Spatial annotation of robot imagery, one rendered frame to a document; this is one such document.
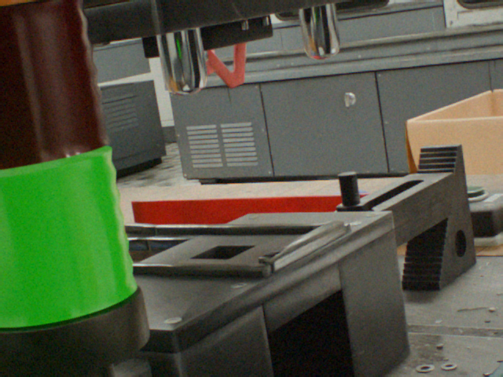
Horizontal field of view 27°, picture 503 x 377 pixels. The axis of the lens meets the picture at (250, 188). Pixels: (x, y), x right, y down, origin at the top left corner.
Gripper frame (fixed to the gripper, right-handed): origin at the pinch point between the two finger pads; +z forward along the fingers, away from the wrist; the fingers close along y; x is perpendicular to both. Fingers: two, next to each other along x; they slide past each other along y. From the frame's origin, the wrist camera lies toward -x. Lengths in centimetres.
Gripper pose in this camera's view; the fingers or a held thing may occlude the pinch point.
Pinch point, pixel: (218, 71)
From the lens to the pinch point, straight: 103.0
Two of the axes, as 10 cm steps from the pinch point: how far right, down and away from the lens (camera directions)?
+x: -8.8, 4.3, -2.0
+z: 3.6, 8.8, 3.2
